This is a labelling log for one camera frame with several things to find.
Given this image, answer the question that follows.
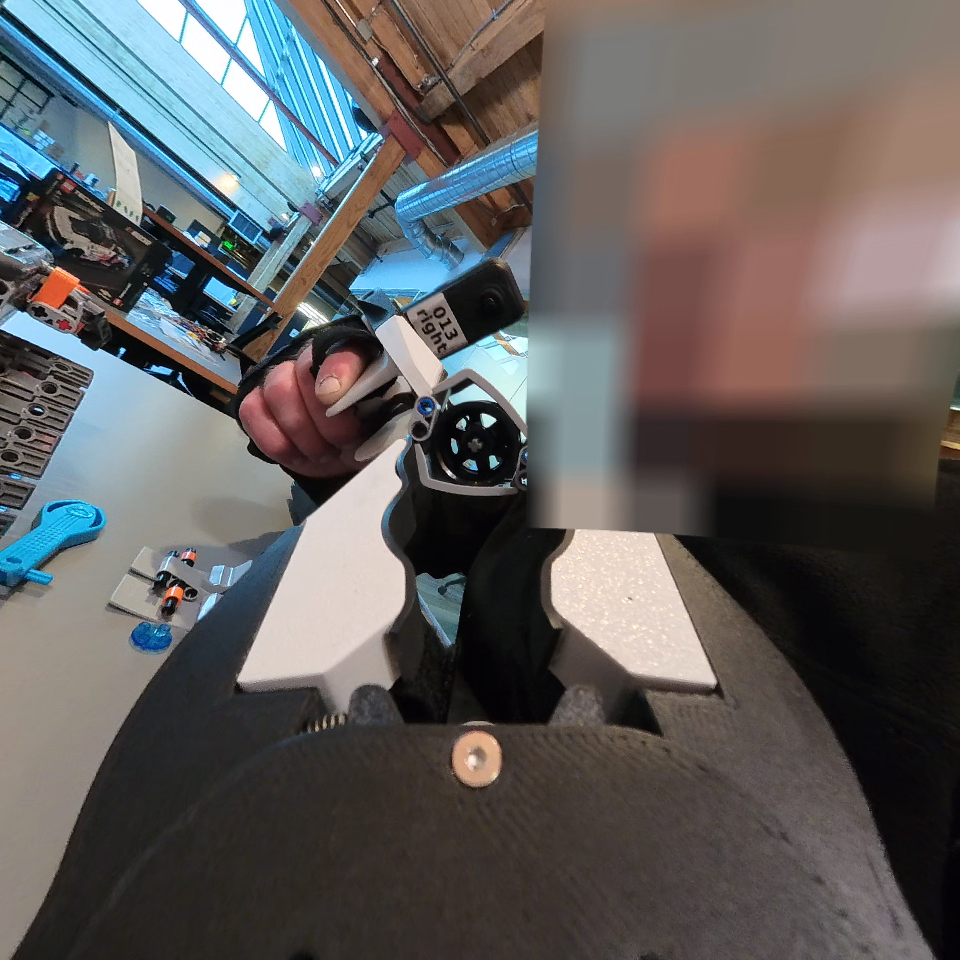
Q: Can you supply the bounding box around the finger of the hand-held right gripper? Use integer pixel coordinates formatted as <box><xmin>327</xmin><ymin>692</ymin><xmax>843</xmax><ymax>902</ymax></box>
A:
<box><xmin>393</xmin><ymin>315</ymin><xmax>454</xmax><ymax>409</ymax></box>

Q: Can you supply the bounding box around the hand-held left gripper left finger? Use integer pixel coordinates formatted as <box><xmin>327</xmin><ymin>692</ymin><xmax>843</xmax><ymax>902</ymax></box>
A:
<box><xmin>236</xmin><ymin>435</ymin><xmax>439</xmax><ymax>706</ymax></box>

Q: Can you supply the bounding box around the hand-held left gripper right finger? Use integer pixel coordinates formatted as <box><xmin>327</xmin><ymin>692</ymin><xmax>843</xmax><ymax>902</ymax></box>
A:
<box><xmin>540</xmin><ymin>528</ymin><xmax>721</xmax><ymax>706</ymax></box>

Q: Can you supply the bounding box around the person's right hand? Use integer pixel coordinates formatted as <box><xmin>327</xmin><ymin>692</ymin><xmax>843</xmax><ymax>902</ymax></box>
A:
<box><xmin>236</xmin><ymin>315</ymin><xmax>409</xmax><ymax>481</ymax></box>

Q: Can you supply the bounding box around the small grey orange toy part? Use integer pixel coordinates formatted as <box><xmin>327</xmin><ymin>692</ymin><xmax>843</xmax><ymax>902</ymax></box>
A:
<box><xmin>108</xmin><ymin>543</ymin><xmax>253</xmax><ymax>624</ymax></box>

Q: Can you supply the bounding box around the blue toy wrench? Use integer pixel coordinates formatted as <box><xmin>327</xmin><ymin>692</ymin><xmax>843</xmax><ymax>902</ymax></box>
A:
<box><xmin>0</xmin><ymin>500</ymin><xmax>109</xmax><ymax>589</ymax></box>

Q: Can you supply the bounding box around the black toy box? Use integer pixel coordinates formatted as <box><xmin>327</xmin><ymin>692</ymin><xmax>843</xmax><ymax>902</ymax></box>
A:
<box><xmin>12</xmin><ymin>165</ymin><xmax>175</xmax><ymax>312</ymax></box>

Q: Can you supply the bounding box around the grey orange tracked toy robot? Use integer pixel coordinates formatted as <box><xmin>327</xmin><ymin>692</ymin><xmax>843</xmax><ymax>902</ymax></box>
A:
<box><xmin>0</xmin><ymin>225</ymin><xmax>118</xmax><ymax>538</ymax></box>

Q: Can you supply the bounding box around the silver air duct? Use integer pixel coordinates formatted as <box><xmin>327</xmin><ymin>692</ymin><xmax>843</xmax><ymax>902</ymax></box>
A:
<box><xmin>393</xmin><ymin>128</ymin><xmax>541</xmax><ymax>226</ymax></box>

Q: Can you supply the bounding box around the wooden support post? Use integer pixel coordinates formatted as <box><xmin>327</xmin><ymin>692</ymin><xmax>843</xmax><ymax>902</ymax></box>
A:
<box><xmin>240</xmin><ymin>132</ymin><xmax>409</xmax><ymax>361</ymax></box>

